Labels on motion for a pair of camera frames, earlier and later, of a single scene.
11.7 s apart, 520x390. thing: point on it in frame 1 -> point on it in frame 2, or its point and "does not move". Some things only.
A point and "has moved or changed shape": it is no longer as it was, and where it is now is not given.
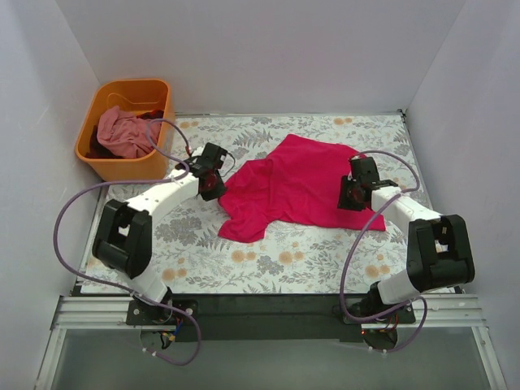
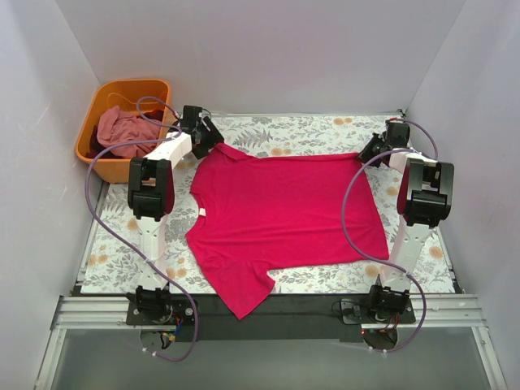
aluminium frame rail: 432,312 does not move
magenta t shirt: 296,184 has moved or changed shape
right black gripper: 348,197 -> 372,148
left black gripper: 214,188 -> 210,136
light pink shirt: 127,133 does not move
